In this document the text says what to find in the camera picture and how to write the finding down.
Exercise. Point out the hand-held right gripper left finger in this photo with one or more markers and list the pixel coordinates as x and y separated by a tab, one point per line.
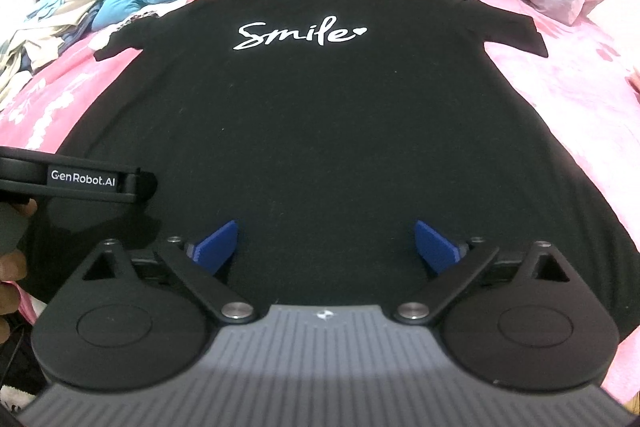
217	247

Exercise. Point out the pink floral blanket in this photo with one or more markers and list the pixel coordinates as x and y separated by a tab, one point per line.
575	72

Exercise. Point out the beige cloth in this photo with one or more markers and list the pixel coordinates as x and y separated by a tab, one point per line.
45	37

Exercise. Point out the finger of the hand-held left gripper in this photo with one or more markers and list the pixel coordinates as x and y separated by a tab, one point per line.
145	187

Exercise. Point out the person's left hand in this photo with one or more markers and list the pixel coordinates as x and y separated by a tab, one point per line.
11	267

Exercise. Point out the black printed t-shirt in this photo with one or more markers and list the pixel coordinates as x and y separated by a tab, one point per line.
325	132

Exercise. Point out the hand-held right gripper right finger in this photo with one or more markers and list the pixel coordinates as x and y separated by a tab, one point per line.
435	247

